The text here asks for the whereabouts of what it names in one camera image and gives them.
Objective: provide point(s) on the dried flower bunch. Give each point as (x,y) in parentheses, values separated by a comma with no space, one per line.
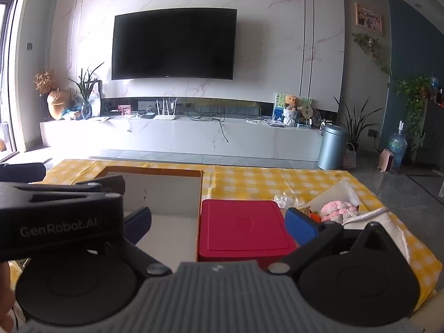
(44,81)

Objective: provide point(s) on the dark cabinet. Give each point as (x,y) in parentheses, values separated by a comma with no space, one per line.
(430,131)

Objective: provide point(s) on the hanging pothos plant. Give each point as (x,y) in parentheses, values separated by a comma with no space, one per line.
(371,50)

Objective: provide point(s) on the acorn-shaped vase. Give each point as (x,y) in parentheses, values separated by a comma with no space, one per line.
(57,105)

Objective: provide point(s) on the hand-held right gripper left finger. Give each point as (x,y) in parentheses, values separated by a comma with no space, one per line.
(138,222)

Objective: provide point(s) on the brown teddy bear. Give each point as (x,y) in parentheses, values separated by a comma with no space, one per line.
(290,105)

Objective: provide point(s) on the woven basket planter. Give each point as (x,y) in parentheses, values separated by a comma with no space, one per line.
(350,156)

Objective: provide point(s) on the white patterned vase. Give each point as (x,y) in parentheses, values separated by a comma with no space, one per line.
(95,104)

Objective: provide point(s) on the glass balcony door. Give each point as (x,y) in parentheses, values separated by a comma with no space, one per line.
(7,76)

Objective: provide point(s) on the silver trash can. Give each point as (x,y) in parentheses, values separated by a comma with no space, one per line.
(331,145)

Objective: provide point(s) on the green plant in glass vase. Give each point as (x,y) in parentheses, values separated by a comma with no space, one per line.
(86,111)

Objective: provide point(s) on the white router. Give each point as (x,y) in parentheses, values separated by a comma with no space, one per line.
(165,116)

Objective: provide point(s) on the blue water jug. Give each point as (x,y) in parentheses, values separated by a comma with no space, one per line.
(397,145)

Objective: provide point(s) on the long-leaf potted plant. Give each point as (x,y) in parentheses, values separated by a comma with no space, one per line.
(353,121)

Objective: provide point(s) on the round hand fan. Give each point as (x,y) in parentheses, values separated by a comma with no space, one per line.
(308,112)

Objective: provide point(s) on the small orange object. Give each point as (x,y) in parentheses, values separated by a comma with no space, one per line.
(315,216)

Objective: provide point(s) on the pink white knitted toy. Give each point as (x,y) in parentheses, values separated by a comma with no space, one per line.
(334,210)

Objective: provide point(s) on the trailing ivy plant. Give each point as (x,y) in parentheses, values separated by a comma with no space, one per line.
(412,100)

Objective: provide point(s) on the framed wall picture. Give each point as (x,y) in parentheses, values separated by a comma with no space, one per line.
(369,19)

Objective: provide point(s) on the white paper sheet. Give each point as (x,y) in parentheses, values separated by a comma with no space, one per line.
(338,192)

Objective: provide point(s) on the dark blue cushion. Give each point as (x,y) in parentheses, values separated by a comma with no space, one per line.
(20,171)

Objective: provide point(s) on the yellow checked tablecloth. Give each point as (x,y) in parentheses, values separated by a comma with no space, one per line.
(249,184)

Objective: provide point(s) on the black wall television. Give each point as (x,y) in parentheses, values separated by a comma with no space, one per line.
(173,41)

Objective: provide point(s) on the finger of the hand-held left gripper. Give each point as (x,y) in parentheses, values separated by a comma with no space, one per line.
(104,184)

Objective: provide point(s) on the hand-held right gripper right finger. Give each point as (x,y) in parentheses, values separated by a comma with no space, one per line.
(300,227)

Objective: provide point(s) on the white paper towel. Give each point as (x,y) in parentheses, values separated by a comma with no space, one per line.
(392,229)

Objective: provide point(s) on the small photo frame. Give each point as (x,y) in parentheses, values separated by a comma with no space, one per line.
(124,109)

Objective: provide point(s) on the orange cardboard box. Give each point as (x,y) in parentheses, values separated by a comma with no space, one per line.
(166,197)

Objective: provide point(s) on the white marble television console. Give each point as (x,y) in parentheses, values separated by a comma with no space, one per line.
(173,135)

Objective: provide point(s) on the clear plastic wrapper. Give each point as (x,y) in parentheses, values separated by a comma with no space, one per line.
(286,199)

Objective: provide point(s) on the pink space heater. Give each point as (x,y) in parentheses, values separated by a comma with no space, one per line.
(388,159)

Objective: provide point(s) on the red lidded box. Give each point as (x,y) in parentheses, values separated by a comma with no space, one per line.
(239,229)

